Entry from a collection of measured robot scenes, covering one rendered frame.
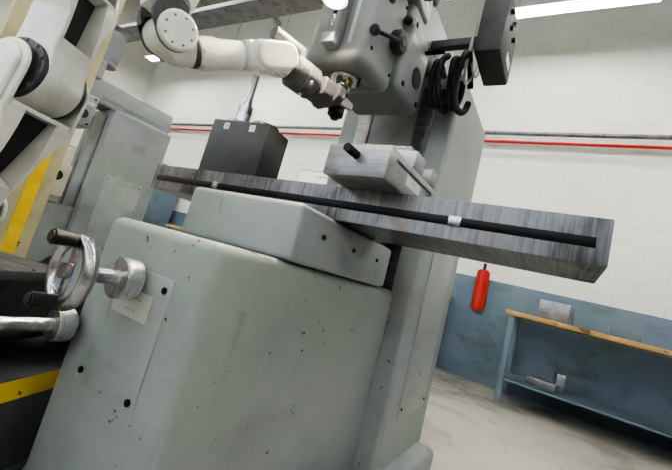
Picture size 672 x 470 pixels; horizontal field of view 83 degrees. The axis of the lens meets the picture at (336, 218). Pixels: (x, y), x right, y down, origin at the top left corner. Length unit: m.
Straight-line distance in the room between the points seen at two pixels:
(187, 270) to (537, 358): 4.63
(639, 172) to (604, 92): 1.09
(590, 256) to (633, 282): 4.40
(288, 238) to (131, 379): 0.35
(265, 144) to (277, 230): 0.46
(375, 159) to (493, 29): 0.72
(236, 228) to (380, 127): 0.83
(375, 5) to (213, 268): 0.84
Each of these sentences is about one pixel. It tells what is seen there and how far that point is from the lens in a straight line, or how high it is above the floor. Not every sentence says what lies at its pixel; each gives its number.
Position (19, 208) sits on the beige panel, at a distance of 2.48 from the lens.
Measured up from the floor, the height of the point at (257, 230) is 0.80.
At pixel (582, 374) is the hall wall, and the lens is 5.05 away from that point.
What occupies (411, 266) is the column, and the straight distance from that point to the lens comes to 1.29.
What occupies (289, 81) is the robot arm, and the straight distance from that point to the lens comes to 1.04.
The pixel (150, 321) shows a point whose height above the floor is 0.60.
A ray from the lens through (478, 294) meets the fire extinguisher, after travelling 4.97.
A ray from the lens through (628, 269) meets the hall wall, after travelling 5.16.
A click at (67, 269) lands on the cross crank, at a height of 0.65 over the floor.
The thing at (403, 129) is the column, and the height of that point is 1.33.
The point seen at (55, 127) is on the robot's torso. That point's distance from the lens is 1.18.
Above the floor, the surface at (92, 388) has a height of 0.46.
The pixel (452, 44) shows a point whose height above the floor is 1.61.
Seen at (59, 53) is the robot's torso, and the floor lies 1.07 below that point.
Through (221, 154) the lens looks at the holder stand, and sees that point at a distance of 1.26.
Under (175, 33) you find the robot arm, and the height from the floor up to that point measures 1.12.
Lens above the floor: 0.75
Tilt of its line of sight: 9 degrees up
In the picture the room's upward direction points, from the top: 15 degrees clockwise
